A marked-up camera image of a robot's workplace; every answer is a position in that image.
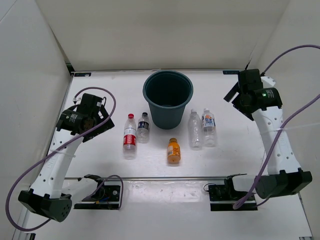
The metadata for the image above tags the red label plastic bottle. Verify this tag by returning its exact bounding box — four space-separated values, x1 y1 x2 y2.
122 113 137 159

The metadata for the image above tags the white blue label bottle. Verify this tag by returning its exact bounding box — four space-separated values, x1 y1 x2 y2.
201 108 217 147

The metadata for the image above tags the clear unlabelled plastic bottle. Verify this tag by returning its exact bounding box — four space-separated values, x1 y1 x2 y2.
188 109 203 150

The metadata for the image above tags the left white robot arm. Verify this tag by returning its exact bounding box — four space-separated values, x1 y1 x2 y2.
18 93 115 222

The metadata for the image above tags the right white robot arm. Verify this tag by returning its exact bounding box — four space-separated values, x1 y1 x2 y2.
224 69 313 199

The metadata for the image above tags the dark green plastic bin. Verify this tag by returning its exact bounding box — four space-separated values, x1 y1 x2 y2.
142 70 194 130

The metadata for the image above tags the dark label plastic bottle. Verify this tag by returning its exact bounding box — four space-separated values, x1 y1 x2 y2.
136 112 150 144

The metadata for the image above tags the orange juice bottle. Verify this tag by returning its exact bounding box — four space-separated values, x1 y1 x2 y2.
167 138 181 164

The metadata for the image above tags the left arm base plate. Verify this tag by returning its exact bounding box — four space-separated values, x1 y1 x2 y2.
73 174 124 210

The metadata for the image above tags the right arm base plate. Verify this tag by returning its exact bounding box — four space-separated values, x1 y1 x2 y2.
203 174 258 212

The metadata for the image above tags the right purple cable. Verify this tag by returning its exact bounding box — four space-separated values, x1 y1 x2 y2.
232 44 320 210

